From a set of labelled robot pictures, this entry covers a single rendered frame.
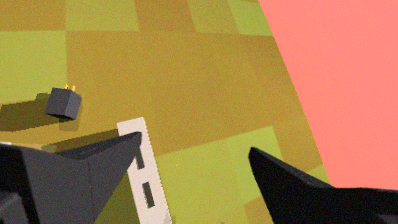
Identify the grey two-prong plug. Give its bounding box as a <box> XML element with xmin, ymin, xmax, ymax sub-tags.
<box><xmin>44</xmin><ymin>84</ymin><xmax>81</xmax><ymax>120</ymax></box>

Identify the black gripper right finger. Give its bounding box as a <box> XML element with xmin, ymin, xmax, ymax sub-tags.
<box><xmin>249</xmin><ymin>147</ymin><xmax>398</xmax><ymax>224</ymax></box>

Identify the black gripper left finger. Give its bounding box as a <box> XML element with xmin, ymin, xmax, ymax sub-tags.
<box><xmin>0</xmin><ymin>131</ymin><xmax>142</xmax><ymax>224</ymax></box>

